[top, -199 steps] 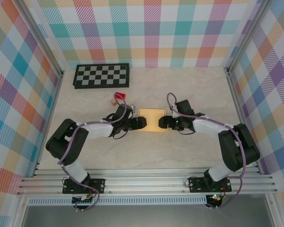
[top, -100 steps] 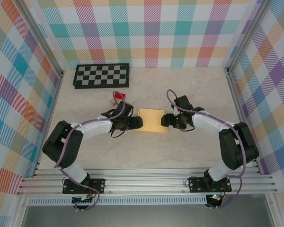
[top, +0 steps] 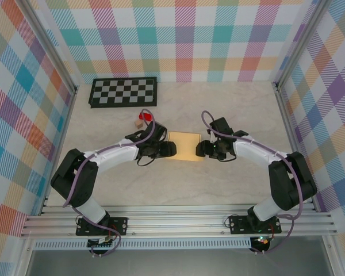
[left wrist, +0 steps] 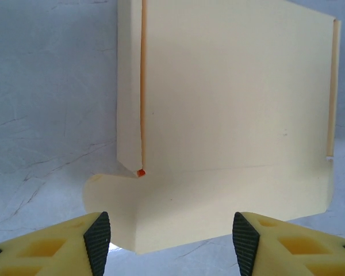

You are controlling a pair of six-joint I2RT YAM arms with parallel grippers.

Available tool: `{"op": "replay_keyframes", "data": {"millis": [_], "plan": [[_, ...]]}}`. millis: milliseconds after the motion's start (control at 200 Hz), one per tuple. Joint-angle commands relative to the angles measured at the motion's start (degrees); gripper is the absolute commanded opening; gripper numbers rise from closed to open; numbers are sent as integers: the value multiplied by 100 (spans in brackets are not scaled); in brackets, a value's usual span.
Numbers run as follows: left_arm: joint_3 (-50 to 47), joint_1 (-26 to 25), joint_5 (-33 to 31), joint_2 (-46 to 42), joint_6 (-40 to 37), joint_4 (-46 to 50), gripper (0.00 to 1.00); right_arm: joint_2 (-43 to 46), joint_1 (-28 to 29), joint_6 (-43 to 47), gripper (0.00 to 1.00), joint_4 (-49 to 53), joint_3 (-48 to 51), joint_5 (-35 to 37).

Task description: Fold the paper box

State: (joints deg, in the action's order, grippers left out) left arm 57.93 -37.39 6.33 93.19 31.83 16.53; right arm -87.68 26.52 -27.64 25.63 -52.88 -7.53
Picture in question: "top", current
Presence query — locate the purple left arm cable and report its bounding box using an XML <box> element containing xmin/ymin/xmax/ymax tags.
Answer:
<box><xmin>62</xmin><ymin>108</ymin><xmax>156</xmax><ymax>258</ymax></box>

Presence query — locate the yellow paper box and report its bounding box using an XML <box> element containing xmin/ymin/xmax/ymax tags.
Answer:
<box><xmin>164</xmin><ymin>131</ymin><xmax>206</xmax><ymax>162</ymax></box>

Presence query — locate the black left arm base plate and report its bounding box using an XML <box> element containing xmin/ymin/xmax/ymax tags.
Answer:
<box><xmin>75</xmin><ymin>217</ymin><xmax>129</xmax><ymax>236</ymax></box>

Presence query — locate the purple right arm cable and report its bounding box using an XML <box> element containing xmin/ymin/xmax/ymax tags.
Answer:
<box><xmin>200</xmin><ymin>110</ymin><xmax>304</xmax><ymax>255</ymax></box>

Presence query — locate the slotted grey cable duct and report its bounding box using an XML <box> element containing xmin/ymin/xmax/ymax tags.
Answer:
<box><xmin>33</xmin><ymin>240</ymin><xmax>252</xmax><ymax>250</ymax></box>

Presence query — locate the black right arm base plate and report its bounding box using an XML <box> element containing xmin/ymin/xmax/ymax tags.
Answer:
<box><xmin>229</xmin><ymin>214</ymin><xmax>282</xmax><ymax>235</ymax></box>

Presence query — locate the aluminium side rail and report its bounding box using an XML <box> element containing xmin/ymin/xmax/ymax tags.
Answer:
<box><xmin>39</xmin><ymin>89</ymin><xmax>79</xmax><ymax>216</ymax></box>
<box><xmin>273</xmin><ymin>82</ymin><xmax>319</xmax><ymax>212</ymax></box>

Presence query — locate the aluminium mounting rail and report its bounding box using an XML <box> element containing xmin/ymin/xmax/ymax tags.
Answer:
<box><xmin>20</xmin><ymin>204</ymin><xmax>339</xmax><ymax>239</ymax></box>

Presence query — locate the small electronics board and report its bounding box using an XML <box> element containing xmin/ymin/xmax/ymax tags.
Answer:
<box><xmin>87</xmin><ymin>237</ymin><xmax>116</xmax><ymax>250</ymax></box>
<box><xmin>251</xmin><ymin>235</ymin><xmax>273</xmax><ymax>248</ymax></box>

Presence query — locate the black grey checkerboard panel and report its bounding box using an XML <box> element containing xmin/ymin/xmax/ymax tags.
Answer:
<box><xmin>88</xmin><ymin>76</ymin><xmax>158</xmax><ymax>109</ymax></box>

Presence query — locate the aluminium frame post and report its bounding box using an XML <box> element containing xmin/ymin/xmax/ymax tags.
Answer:
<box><xmin>16</xmin><ymin>0</ymin><xmax>79</xmax><ymax>95</ymax></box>
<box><xmin>271</xmin><ymin>0</ymin><xmax>334</xmax><ymax>90</ymax></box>

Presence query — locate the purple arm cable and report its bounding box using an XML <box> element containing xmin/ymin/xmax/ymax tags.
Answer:
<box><xmin>200</xmin><ymin>110</ymin><xmax>304</xmax><ymax>255</ymax></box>
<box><xmin>62</xmin><ymin>108</ymin><xmax>156</xmax><ymax>258</ymax></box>

